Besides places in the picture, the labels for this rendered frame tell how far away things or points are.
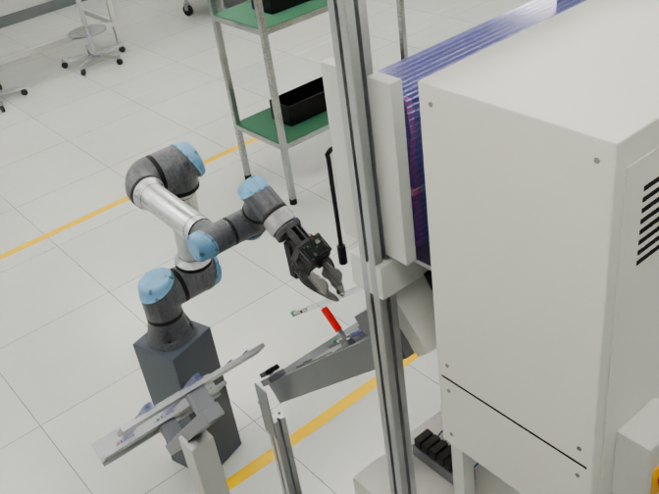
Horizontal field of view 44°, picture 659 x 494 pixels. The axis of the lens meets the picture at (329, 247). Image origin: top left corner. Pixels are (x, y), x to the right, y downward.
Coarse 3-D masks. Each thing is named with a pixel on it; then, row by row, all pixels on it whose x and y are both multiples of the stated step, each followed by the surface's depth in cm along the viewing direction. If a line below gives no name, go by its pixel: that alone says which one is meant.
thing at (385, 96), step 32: (384, 96) 118; (384, 128) 122; (384, 160) 125; (384, 192) 129; (352, 224) 141; (384, 224) 134; (416, 256) 136; (256, 384) 208; (416, 448) 197; (448, 448) 192; (448, 480) 192
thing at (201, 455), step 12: (204, 432) 185; (180, 444) 186; (192, 444) 183; (204, 444) 183; (192, 456) 182; (204, 456) 184; (216, 456) 187; (192, 468) 187; (204, 468) 186; (216, 468) 188; (192, 480) 193; (204, 480) 188; (216, 480) 190; (204, 492) 189; (216, 492) 192; (228, 492) 194
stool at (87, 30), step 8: (80, 8) 630; (80, 16) 634; (96, 24) 654; (72, 32) 642; (80, 32) 639; (88, 32) 637; (96, 32) 634; (88, 40) 645; (88, 48) 664; (112, 48) 661; (120, 48) 666; (80, 56) 651; (88, 56) 652; (96, 56) 651; (104, 56) 647; (112, 56) 643; (120, 56) 642; (64, 64) 652; (120, 64) 644; (80, 72) 633
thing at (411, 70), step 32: (544, 0) 152; (576, 0) 150; (480, 32) 143; (512, 32) 141; (416, 64) 135; (448, 64) 133; (416, 96) 124; (416, 128) 127; (416, 160) 130; (416, 192) 132; (416, 224) 136
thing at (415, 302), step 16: (416, 288) 151; (400, 304) 148; (416, 304) 150; (432, 304) 151; (400, 320) 150; (416, 320) 149; (432, 320) 150; (416, 336) 148; (432, 336) 149; (416, 352) 151
